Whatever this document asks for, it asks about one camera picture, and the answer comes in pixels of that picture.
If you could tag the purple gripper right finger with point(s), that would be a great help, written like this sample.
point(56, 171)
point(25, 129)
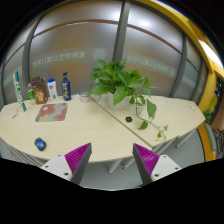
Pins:
point(151, 166)

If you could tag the dark blue shampoo bottle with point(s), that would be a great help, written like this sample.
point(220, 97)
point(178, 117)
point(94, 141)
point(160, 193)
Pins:
point(65, 85)

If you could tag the blue computer mouse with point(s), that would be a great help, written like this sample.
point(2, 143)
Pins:
point(40, 144)

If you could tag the small white jar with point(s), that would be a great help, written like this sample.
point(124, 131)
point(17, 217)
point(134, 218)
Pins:
point(84, 96)

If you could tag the small black hexagonal object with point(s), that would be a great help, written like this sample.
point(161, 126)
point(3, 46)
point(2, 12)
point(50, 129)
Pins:
point(128, 119)

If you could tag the small green bottle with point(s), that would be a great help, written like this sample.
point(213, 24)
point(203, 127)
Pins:
point(31, 94)

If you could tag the brown cardboard box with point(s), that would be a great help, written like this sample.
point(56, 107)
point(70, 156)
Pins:
point(39, 89)

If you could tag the green pothos plant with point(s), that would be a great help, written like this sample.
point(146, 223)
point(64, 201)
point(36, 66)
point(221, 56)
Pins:
point(113, 78)

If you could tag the white plant pot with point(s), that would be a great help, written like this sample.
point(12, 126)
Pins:
point(121, 105)

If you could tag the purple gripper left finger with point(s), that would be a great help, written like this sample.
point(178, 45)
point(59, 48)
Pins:
point(70, 166)

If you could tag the colourful patterned mouse pad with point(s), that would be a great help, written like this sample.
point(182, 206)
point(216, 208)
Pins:
point(52, 112)

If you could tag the white bottle blue cap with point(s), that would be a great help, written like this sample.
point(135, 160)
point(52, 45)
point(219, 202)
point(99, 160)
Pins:
point(52, 89)

